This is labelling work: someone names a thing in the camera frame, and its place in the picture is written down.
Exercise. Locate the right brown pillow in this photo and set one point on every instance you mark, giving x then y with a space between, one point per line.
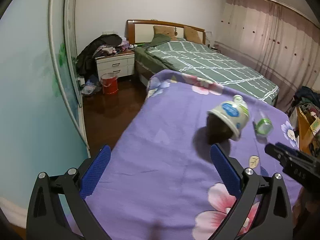
191 35

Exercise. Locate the white bedside nightstand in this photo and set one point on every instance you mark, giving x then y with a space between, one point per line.
122 64

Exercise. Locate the white green drink bottle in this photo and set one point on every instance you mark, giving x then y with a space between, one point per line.
238 99

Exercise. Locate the wooden bed headboard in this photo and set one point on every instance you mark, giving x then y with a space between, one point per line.
141 31

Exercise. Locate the purple floral blanket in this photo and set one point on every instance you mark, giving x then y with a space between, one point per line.
161 183

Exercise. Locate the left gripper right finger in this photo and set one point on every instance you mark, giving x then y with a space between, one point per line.
273 219

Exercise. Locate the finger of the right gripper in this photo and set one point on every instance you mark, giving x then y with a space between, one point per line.
297 154
284 159

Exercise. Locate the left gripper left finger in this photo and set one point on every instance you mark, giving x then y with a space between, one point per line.
46 218

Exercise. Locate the red plastic bucket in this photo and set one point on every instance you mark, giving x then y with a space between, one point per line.
109 83

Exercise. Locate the wooden dresser desk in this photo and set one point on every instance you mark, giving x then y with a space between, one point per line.
306 128

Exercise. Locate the clear plastic green-label cup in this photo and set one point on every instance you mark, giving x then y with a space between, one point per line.
262 123

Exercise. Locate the green plaid bed quilt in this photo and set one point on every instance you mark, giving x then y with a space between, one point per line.
199 60

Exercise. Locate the sliding wardrobe door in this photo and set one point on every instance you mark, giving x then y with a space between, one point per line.
59 34

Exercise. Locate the dark clothes pile on nightstand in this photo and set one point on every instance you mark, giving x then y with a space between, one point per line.
104 45

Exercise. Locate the brown pillow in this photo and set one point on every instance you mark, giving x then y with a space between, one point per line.
164 30
191 35

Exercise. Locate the white instant noodle bowl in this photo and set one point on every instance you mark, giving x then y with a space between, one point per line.
232 116

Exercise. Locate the pink striped curtain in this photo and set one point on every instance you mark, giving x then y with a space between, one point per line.
273 40

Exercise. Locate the left brown pillow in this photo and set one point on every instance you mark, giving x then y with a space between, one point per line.
164 30

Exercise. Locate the clothes pile on desk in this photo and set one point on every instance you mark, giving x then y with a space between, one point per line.
307 100

